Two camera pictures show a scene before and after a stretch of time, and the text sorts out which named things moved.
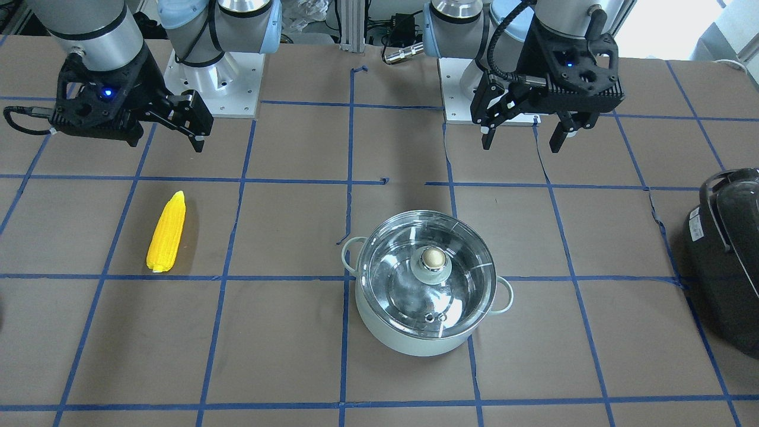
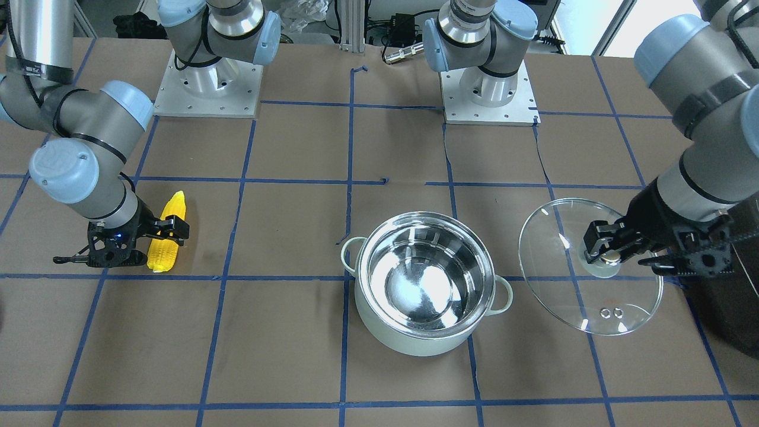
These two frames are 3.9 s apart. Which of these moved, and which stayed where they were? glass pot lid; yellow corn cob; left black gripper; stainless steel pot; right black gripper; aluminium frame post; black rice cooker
Moved: left black gripper; right black gripper; glass pot lid
Stayed: stainless steel pot; yellow corn cob; black rice cooker; aluminium frame post
